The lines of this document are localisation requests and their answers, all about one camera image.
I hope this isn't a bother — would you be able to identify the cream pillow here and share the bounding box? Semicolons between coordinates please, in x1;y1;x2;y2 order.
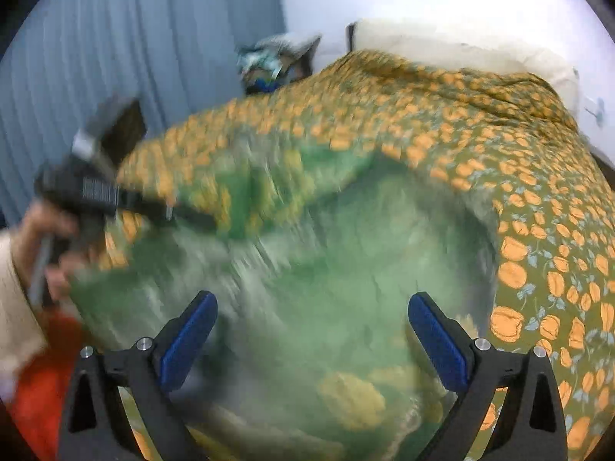
353;18;580;106

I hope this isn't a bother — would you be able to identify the person's left forearm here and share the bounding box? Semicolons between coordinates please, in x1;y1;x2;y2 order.
0;231;49;387

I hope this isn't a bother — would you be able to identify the person's left hand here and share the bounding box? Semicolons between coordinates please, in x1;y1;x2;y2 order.
12;201;112;304

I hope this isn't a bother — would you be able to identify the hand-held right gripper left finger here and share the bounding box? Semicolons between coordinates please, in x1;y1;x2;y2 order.
58;290;219;461

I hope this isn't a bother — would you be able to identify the orange floral olive bedspread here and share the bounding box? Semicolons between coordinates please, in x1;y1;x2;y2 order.
103;50;615;461

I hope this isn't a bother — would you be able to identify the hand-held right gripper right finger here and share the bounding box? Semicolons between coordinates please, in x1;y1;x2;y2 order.
407;292;568;461

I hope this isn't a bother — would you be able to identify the red cloth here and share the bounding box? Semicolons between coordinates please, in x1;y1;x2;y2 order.
8;316;99;461

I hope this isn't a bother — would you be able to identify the green pine-print silk garment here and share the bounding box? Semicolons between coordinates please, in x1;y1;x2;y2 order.
70;139;500;461

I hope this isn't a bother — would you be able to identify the pile of colourful clothes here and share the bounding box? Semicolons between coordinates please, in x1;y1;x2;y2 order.
235;37;313;98

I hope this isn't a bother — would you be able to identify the blue-grey curtain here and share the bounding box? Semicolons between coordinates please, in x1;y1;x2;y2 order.
0;0;289;231

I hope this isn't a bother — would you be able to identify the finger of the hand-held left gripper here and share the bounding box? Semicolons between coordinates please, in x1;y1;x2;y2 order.
163;202;219;234

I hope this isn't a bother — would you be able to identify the grey knitted cloth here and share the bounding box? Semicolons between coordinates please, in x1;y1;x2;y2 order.
281;33;324;68

